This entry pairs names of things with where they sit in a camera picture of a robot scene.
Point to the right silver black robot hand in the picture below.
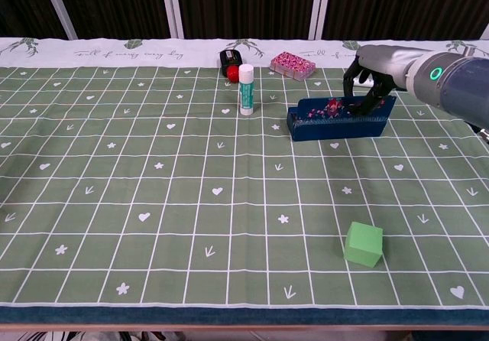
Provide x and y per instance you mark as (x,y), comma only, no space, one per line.
(389,63)

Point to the pink patterned card box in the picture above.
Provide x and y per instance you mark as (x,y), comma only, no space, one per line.
(292,64)

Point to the white marker with black caps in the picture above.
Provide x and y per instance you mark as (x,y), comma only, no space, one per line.
(367,84)

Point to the black device with red ball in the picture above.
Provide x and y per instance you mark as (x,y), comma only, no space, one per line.
(228,59)

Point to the green foam cube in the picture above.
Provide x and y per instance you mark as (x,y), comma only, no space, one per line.
(363,245)

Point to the white green glue stick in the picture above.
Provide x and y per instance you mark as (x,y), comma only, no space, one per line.
(246,96)

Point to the white partition frame post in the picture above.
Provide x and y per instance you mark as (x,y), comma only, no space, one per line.
(171,4)
(320,4)
(57,4)
(486,32)

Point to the dark blue table undercloth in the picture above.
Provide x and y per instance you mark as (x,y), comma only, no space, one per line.
(229,316)

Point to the green checkered tablecloth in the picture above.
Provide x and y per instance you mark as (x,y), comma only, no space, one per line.
(153,165)

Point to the blue glasses case grey lining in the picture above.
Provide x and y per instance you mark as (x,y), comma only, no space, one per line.
(336,128)

